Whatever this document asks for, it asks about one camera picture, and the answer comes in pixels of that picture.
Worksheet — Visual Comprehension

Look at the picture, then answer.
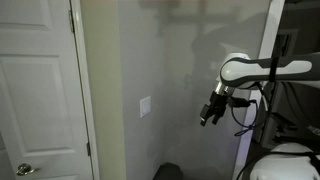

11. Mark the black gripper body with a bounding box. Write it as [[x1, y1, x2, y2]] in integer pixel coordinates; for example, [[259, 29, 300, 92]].
[[201, 92, 229, 120]]

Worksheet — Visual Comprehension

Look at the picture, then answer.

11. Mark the white wall switch plate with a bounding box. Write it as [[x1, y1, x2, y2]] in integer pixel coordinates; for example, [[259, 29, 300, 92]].
[[140, 96, 151, 118]]

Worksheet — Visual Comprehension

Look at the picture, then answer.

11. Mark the white panelled door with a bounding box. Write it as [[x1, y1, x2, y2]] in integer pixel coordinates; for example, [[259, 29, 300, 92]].
[[0, 0, 93, 180]]

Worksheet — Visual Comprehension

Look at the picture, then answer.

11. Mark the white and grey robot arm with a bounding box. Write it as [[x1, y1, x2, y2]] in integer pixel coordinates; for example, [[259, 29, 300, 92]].
[[200, 53, 320, 126]]

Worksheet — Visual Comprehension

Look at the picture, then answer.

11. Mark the silver door knob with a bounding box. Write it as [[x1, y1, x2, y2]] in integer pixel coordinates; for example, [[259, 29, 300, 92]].
[[16, 163, 35, 176]]

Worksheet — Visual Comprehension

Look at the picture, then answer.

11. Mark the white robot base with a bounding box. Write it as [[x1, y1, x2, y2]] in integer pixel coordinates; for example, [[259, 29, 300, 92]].
[[249, 143, 320, 180]]

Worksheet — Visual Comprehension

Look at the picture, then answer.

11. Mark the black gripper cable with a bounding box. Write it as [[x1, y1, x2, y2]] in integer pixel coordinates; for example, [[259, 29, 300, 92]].
[[230, 82, 270, 138]]

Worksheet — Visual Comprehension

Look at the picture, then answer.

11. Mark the dark object on floor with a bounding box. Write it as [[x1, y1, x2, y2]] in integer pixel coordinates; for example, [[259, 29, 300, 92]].
[[153, 163, 183, 180]]

